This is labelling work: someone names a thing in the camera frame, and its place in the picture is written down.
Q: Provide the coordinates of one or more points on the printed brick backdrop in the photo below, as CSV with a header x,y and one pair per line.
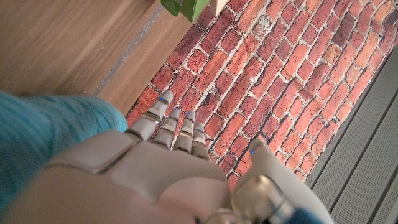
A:
x,y
280,77

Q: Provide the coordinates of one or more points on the green and white package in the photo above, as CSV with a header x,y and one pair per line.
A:
x,y
185,7

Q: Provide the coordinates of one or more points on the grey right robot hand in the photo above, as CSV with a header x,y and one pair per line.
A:
x,y
140,180

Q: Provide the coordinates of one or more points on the teal yarn skein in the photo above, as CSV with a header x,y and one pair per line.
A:
x,y
46,130

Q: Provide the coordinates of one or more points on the wooden box with slot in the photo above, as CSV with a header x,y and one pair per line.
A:
x,y
219,5

